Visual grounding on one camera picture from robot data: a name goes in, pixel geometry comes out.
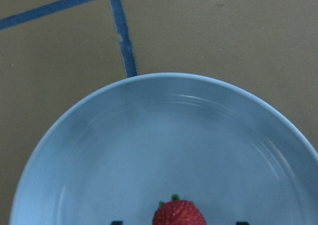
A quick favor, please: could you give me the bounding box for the red strawberry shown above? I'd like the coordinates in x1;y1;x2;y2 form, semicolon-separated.
152;194;207;225

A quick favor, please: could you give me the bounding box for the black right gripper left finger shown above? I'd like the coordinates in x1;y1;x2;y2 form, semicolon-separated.
111;221;123;225

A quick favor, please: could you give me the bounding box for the blue plate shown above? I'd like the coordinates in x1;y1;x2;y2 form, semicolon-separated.
9;73;318;225

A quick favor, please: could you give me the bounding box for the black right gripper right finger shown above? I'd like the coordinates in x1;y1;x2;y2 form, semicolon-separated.
236;221;249;225

